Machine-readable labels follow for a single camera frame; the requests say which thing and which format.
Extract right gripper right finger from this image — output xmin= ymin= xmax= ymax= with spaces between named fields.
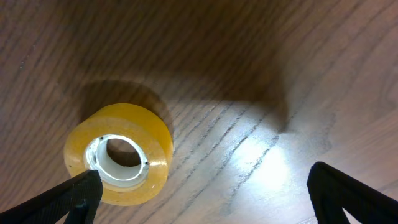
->
xmin=307 ymin=162 xmax=397 ymax=223

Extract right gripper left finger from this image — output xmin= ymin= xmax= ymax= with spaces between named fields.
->
xmin=1 ymin=170 xmax=103 ymax=224

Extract yellow tape roll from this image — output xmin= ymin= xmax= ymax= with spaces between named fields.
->
xmin=64 ymin=103 xmax=173 ymax=206

